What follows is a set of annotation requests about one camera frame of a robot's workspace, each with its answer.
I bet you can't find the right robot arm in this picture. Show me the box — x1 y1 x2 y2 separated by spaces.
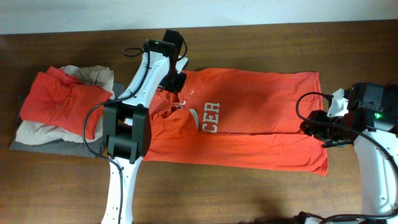
294 83 397 224

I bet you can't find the folded grey garment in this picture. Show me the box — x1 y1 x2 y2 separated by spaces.
9 83 125 158

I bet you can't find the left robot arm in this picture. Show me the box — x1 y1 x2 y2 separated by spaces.
102 30 188 223

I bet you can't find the folded beige garment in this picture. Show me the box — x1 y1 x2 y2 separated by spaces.
16 65 115 146

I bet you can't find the folded red shirt on stack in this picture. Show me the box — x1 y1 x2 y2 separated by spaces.
20 67 113 140

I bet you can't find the red soccer t-shirt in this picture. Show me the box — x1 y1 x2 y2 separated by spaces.
144 68 328 175

